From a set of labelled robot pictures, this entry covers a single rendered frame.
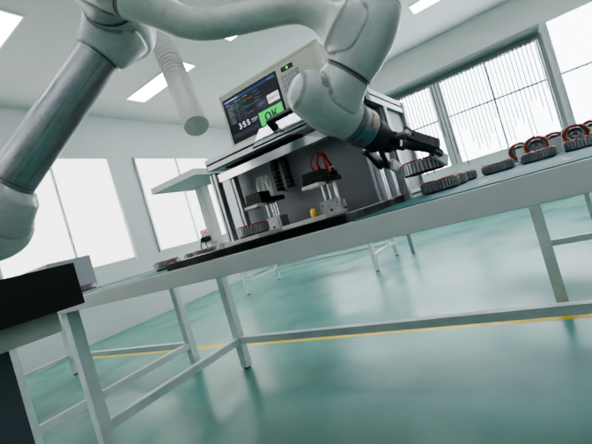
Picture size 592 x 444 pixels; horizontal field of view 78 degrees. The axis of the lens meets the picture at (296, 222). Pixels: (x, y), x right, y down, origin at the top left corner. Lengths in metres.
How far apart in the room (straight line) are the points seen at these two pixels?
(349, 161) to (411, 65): 6.53
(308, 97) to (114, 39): 0.51
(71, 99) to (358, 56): 0.67
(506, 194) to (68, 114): 0.95
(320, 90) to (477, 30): 7.01
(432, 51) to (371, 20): 6.98
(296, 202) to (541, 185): 0.92
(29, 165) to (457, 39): 7.24
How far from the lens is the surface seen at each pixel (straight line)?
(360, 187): 1.30
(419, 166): 0.97
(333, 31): 0.79
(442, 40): 7.77
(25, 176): 1.06
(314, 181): 1.14
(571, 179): 0.71
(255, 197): 1.27
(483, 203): 0.71
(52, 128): 1.05
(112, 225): 6.23
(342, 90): 0.77
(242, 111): 1.41
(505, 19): 7.70
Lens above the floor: 0.78
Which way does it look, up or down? level
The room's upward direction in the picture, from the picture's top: 16 degrees counter-clockwise
